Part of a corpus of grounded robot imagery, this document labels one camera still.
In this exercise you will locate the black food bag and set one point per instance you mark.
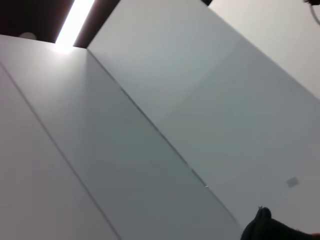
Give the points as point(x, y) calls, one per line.
point(275, 230)

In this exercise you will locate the long ceiling light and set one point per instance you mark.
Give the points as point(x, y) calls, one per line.
point(73, 25)

